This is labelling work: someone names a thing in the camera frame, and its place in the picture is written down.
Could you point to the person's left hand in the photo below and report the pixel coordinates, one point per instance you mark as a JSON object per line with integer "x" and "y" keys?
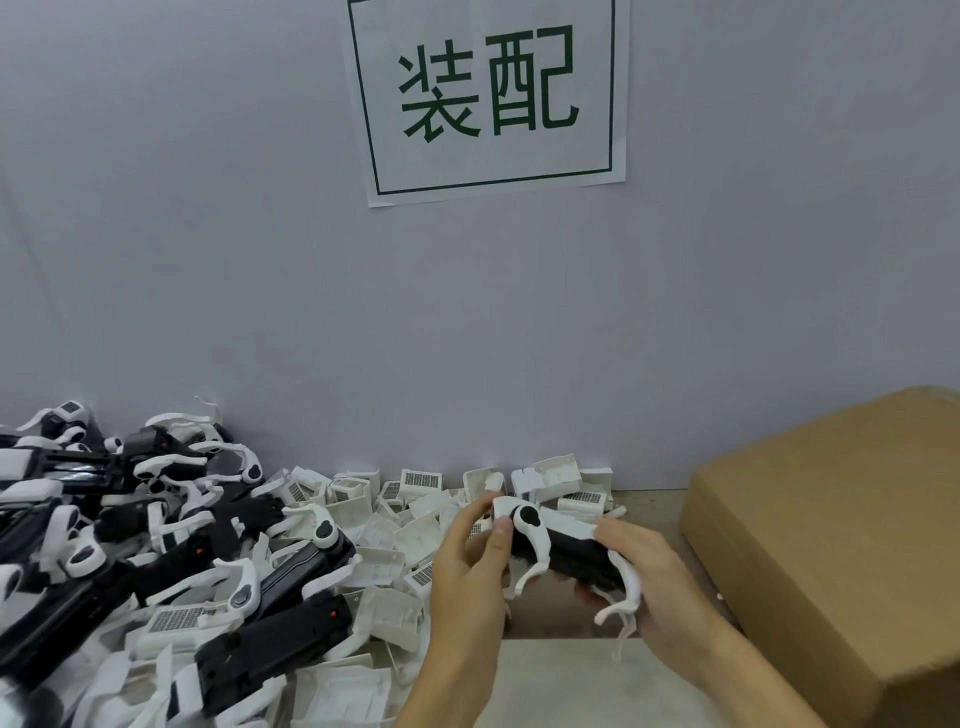
{"x": 465, "y": 592}

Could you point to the person's right hand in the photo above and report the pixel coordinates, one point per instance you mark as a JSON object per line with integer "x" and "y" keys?
{"x": 667, "y": 592}

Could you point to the person's right thumb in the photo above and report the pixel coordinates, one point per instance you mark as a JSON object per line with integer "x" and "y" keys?
{"x": 619, "y": 538}

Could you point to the person's left thumb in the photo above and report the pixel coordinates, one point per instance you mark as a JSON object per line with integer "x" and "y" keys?
{"x": 496, "y": 546}

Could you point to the black white toy robot dog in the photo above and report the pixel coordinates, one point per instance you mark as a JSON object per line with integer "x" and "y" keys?
{"x": 574, "y": 551}

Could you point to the person's left forearm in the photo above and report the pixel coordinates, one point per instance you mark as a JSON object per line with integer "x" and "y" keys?
{"x": 457, "y": 694}

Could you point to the person's right forearm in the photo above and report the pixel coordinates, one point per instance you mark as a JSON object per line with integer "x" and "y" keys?
{"x": 750, "y": 686}

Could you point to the pile of white plastic covers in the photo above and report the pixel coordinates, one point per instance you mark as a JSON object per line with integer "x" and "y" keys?
{"x": 390, "y": 540}

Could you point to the brown cardboard box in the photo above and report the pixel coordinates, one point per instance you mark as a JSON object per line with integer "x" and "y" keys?
{"x": 832, "y": 540}

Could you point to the pile of assembled toy robots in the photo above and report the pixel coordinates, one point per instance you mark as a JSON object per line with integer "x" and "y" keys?
{"x": 150, "y": 570}

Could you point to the white paper sign green print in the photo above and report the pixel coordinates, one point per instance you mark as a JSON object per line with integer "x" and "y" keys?
{"x": 487, "y": 97}

